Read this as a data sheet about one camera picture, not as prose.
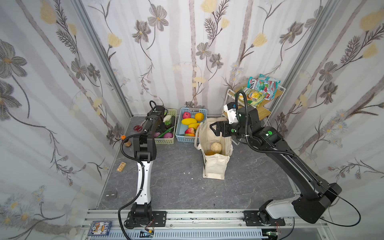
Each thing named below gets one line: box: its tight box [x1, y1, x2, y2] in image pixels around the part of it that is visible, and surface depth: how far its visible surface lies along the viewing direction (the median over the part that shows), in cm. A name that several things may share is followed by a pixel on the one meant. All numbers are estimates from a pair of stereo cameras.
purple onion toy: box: [163, 132, 174, 138], surface depth 103 cm
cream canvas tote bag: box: [194, 117, 234, 180], surface depth 80 cm
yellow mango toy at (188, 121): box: [181, 118, 198, 125], surface depth 114 cm
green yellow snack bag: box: [238, 86, 265, 107], surface depth 80 cm
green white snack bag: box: [247, 76, 257, 89], surface depth 88 cm
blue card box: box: [87, 221, 113, 236], surface depth 71 cm
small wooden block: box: [116, 161, 127, 172], surface depth 93 cm
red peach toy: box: [184, 127, 195, 134], surface depth 106 cm
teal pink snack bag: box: [255, 74, 281, 101], surface depth 86 cm
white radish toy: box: [163, 115, 172, 123], surface depth 116 cm
